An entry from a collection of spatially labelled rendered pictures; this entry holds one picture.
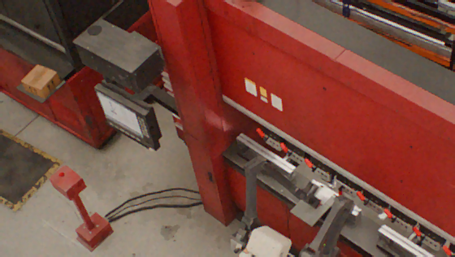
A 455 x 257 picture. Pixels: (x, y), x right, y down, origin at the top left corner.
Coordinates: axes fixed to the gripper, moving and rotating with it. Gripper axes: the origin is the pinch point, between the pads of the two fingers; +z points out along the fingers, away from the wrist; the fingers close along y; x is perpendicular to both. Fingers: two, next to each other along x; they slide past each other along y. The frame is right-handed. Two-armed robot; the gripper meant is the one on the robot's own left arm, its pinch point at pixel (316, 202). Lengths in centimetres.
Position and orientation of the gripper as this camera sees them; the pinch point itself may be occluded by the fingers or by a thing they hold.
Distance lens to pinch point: 461.3
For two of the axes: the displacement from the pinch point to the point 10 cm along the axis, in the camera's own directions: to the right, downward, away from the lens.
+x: -5.2, 8.5, 0.5
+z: 4.2, 2.1, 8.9
